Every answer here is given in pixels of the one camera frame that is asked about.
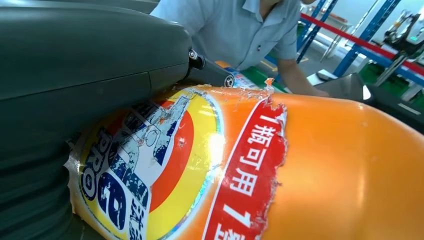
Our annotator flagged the orange detergent bottle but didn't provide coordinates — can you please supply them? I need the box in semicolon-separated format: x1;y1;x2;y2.
64;78;424;240
215;60;266;91

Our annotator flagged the person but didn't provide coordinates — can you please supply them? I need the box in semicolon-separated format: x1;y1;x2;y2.
150;0;330;99

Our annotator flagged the red barrier bar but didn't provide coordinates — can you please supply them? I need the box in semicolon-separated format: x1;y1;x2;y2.
299;13;424;77

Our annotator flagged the blue metal frame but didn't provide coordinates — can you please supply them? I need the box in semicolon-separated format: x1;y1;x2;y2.
264;0;424;89

